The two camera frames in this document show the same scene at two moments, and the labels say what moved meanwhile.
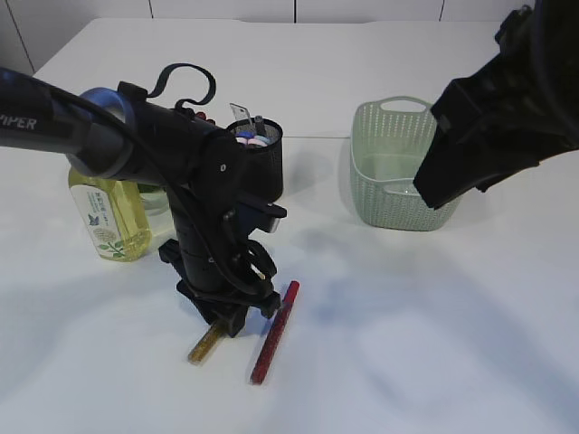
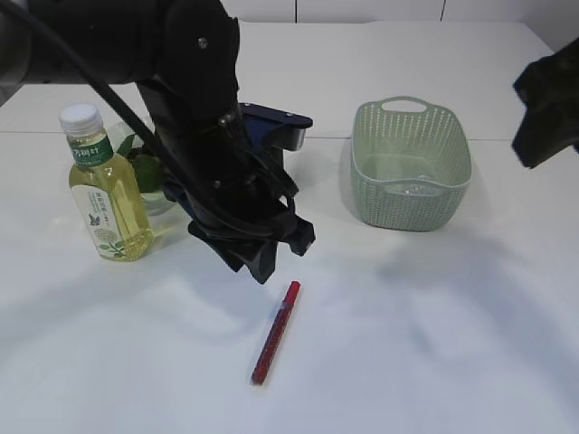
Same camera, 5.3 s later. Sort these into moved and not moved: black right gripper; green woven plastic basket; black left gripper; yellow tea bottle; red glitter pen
Moved: black right gripper; black left gripper
Not moved: yellow tea bottle; red glitter pen; green woven plastic basket
